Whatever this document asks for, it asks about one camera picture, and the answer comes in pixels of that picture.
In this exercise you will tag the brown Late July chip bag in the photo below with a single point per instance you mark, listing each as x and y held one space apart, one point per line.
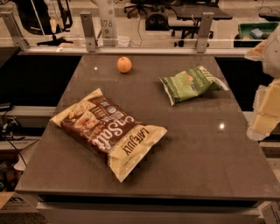
107 129

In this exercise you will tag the middle metal rail bracket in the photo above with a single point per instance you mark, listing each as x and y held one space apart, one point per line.
89 31

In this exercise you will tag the green jalapeno chip bag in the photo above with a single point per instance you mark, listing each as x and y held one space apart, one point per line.
191 83

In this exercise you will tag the white numbered post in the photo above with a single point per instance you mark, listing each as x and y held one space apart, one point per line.
108 22

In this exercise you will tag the orange fruit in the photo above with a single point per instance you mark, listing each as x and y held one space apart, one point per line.
124 65

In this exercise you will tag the right metal rail bracket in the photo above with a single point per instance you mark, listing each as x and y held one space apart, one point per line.
204 29

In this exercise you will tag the metal rail bracket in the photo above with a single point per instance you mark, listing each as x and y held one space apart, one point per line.
14 31
204 29
89 31

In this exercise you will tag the green bin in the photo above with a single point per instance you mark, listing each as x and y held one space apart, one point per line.
251 34

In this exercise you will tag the left metal rail bracket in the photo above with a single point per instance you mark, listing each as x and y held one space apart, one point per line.
14 31

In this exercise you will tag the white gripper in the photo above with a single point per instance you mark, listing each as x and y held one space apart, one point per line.
273 55

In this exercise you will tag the black office chair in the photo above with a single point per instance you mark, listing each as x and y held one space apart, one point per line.
143 6

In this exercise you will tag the black desk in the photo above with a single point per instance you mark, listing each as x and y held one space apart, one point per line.
189 17

